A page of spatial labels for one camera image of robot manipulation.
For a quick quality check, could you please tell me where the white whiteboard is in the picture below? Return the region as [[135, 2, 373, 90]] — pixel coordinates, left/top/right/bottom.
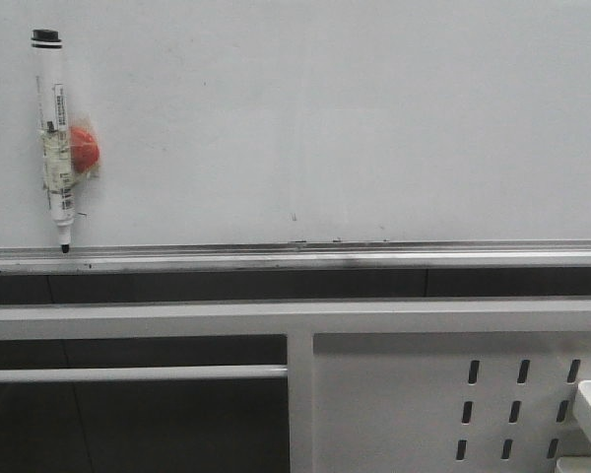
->
[[0, 1, 591, 247]]

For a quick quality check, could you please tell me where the aluminium whiteboard tray rail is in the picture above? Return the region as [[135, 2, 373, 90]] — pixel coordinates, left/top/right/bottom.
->
[[0, 240, 591, 276]]

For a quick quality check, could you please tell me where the white perforated metal panel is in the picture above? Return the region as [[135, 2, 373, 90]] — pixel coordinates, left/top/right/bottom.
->
[[313, 332, 591, 472]]

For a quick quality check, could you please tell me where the white metal stand frame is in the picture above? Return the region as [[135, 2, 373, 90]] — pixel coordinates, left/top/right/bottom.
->
[[0, 299, 591, 472]]

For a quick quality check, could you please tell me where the white whiteboard marker pen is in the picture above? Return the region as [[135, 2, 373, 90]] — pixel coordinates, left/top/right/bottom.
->
[[31, 29, 75, 254]]

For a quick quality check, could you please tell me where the red round magnet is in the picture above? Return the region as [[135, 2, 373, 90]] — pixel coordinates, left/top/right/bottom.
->
[[69, 115, 100, 180]]

